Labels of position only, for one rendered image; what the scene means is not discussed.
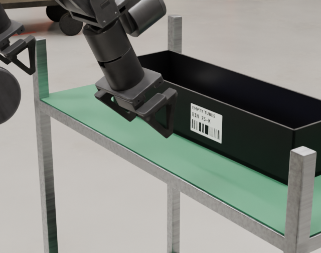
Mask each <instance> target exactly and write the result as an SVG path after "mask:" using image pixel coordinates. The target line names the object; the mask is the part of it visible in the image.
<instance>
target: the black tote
mask: <svg viewBox="0 0 321 253"><path fill-rule="evenodd" d="M137 58H138V60H139V62H140V64H141V66H142V67H143V68H146V69H149V70H152V71H155V72H157V73H160V74H161V75H162V77H163V80H164V83H163V84H162V85H160V86H159V87H158V88H154V86H153V87H152V88H151V89H150V90H148V91H147V92H146V93H145V94H144V95H145V97H146V99H145V100H144V102H145V103H146V102H148V101H149V100H150V99H151V98H152V97H153V96H155V95H156V94H157V93H161V94H162V93H164V92H165V91H166V90H167V89H168V88H172V89H175V90H176V91H177V93H178V96H177V102H176V107H175V112H174V126H173V133H174V134H176V135H179V136H181V137H183V138H185V139H187V140H189V141H192V142H194V143H196V144H198V145H200V146H203V147H205V148H207V149H209V150H211V151H213V152H216V153H218V154H220V155H222V156H224V157H226V158H229V159H231V160H233V161H235V162H237V163H240V164H242V165H244V166H246V167H248V168H250V169H253V170H255V171H257V172H259V173H261V174H263V175H266V176H268V177H270V178H272V179H274V180H277V181H279V182H281V183H283V184H285V185H288V175H289V160H290V151H291V150H293V149H296V148H299V147H302V146H304V147H307V148H309V149H311V150H314V151H316V165H315V176H314V177H316V176H319V175H321V99H318V98H315V97H312V96H309V95H306V94H303V93H300V92H297V91H294V90H291V89H288V88H285V87H282V86H279V85H276V84H273V83H270V82H267V81H264V80H261V79H258V78H255V77H252V76H249V75H245V74H242V73H239V72H236V71H233V70H230V69H227V68H224V67H221V66H218V65H215V64H212V63H209V62H206V61H203V60H200V59H197V58H194V57H191V56H188V55H185V54H182V53H179V52H175V51H172V50H169V49H168V50H163V51H159V52H154V53H149V54H144V55H139V56H137ZM155 119H156V120H157V122H158V123H159V124H160V125H161V126H163V127H164V128H165V129H166V128H167V117H166V105H165V106H164V107H163V108H162V109H160V110H159V111H158V112H157V113H156V114H155Z"/></svg>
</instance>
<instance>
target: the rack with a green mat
mask: <svg viewBox="0 0 321 253"><path fill-rule="evenodd" d="M35 39H36V48H35V66H36V72H35V73H34V74H33V89H34V107H35V120H36V135H37V150H38V165H39V180H40V196H41V211H42V226H43V242H44V253H58V239H57V221H56V203H55V186H54V169H53V152H52V134H51V117H52V118H54V119H56V120H57V121H59V122H61V123H62V124H64V125H66V126H68V127H69V128H71V129H73V130H75V131H76V132H78V133H80V134H81V135H83V136H85V137H87V138H88V139H90V140H92V141H94V142H95V143H97V144H99V145H101V146H102V147H104V148H106V149H108V150H109V151H111V152H113V153H114V154H116V155H118V156H120V157H121V158H123V159H125V160H127V161H128V162H130V163H132V164H133V165H135V166H137V167H139V168H140V169H142V170H144V171H146V172H147V173H149V174H151V175H152V176H154V177H156V178H158V179H159V180H161V181H163V182H165V183H166V184H167V253H180V192H182V193H184V194H185V195H187V196H189V197H190V198H192V199H194V200H196V201H197V202H199V203H201V204H203V205H204V206H206V207H208V208H209V209H211V210H213V211H214V212H216V213H218V214H219V215H221V216H223V217H225V218H226V219H228V220H230V221H232V222H233V223H235V224H237V225H238V226H240V227H242V228H244V229H245V230H247V231H249V232H251V233H252V234H254V235H256V236H257V237H259V238H261V239H263V240H264V241H266V242H268V243H270V244H271V245H273V246H275V247H276V248H278V249H280V250H282V251H283V253H310V252H312V251H314V250H317V249H319V248H321V175H319V176H316V177H314V176H315V165H316V151H314V150H311V149H309V148H307V147H304V146H302V147H299V148H296V149H293V150H291V151H290V160H289V175H288V185H285V184H283V183H281V182H279V181H277V180H274V179H272V178H270V177H268V176H266V175H263V174H261V173H259V172H257V171H255V170H253V169H250V168H248V167H246V166H244V165H242V164H240V163H237V162H235V161H233V160H231V159H229V158H226V157H224V156H222V155H220V154H218V153H216V152H213V151H211V150H209V149H207V148H205V147H203V146H200V145H198V144H196V143H194V142H192V141H189V140H187V139H185V138H183V137H181V136H179V135H176V134H174V133H173V134H172V135H171V136H169V137H168V138H167V139H166V138H165V137H164V136H162V135H161V134H160V133H159V132H157V131H156V130H155V129H154V128H152V127H151V126H150V125H149V124H147V123H146V122H145V121H144V120H143V119H141V118H140V117H138V116H136V118H135V119H134V120H132V121H131V122H129V121H128V120H126V119H125V118H124V117H122V116H121V115H119V114H118V113H117V112H115V111H114V110H112V109H111V108H109V107H108V106H106V105H105V104H104V103H102V102H101V101H99V100H98V99H97V98H95V96H94V94H95V93H96V92H97V91H98V90H97V88H96V86H95V84H91V85H86V86H81V87H77V88H72V89H67V90H63V91H58V92H53V93H49V82H48V65H47V47H46V39H45V38H43V37H41V36H39V37H35ZM168 49H169V50H172V51H175V52H179V53H182V16H180V15H176V14H175V15H169V16H168Z"/></svg>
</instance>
